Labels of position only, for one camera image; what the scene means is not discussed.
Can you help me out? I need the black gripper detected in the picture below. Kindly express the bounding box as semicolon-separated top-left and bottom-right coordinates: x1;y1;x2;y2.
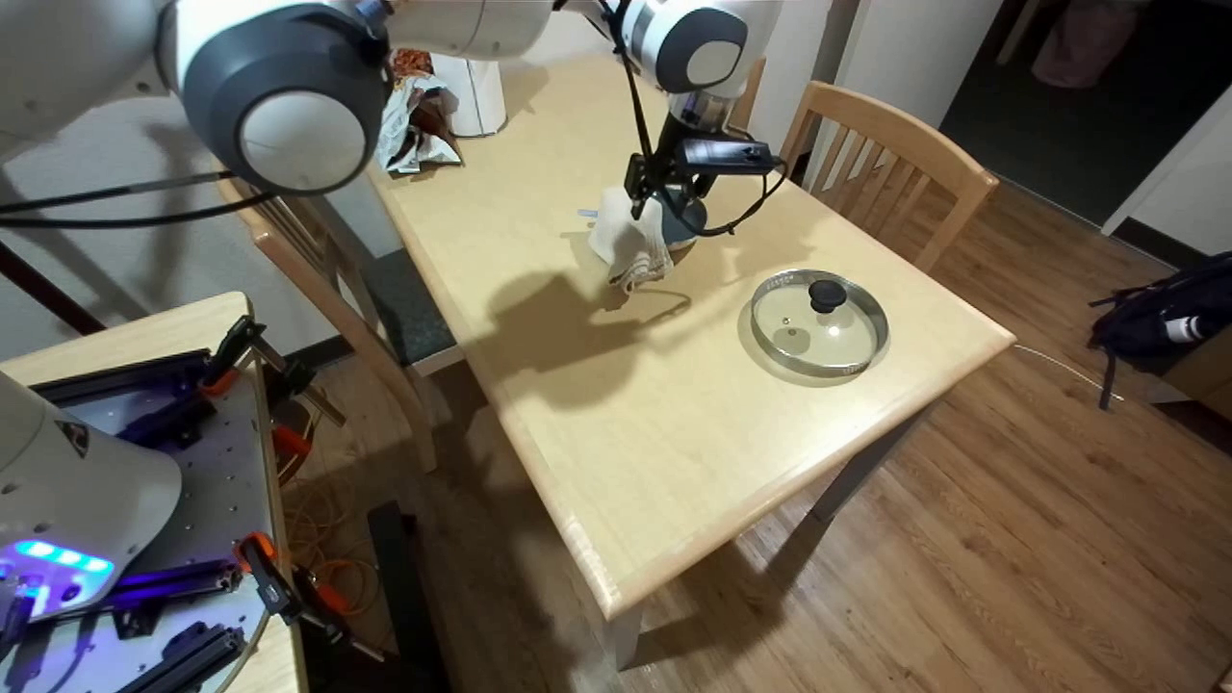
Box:
622;121;707;219

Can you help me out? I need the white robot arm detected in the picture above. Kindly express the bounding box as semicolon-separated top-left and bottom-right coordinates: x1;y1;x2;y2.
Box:
0;0;780;204

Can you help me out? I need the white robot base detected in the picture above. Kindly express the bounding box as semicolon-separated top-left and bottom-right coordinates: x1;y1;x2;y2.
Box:
0;372;182;618

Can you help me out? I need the blue bowl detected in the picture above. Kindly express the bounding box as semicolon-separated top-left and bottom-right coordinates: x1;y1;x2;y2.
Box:
661;192;704;253

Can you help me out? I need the white plastic jug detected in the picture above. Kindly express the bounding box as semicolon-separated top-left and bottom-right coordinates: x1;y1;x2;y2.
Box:
436;52;503;140

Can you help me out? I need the wooden chair near lid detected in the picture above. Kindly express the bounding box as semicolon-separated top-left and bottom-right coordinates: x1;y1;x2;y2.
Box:
780;82;998;271

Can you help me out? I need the crumpled snack bag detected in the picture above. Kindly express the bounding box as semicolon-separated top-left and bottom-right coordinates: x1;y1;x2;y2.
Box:
379;77;462;176

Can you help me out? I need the wooden chair with grey seat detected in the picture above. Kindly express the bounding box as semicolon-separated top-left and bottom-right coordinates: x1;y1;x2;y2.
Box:
218;176;462;468

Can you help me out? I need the orange black clamp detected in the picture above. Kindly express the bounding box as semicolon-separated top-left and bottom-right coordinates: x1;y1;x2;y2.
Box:
235;532;386;661

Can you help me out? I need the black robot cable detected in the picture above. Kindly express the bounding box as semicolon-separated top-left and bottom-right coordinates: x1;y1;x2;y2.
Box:
0;0;792;244

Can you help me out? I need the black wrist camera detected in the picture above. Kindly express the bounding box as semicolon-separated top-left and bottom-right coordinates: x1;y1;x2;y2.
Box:
683;140;778;172

